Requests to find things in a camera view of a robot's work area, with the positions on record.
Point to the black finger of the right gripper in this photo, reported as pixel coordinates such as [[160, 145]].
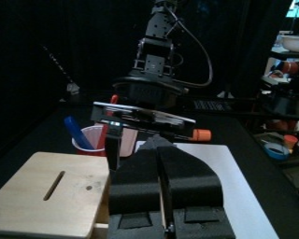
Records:
[[112, 149]]

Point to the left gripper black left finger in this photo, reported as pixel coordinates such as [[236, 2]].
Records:
[[133, 186]]

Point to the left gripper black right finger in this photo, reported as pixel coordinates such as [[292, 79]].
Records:
[[193, 186]]

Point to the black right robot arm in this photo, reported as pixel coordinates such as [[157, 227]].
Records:
[[156, 34]]

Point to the wooden board with slot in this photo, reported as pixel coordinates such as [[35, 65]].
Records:
[[52, 199]]

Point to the red plastic utensil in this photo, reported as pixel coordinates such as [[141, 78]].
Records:
[[102, 137]]

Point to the white rectangular mat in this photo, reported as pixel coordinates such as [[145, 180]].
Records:
[[239, 193]]

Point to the blue tape roll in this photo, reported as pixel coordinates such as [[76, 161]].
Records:
[[276, 151]]

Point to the small orange cup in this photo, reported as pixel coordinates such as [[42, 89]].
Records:
[[290, 140]]

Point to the red cup on shelf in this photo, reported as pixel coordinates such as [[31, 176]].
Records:
[[290, 67]]

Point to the white bowl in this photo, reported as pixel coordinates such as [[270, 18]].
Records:
[[295, 43]]

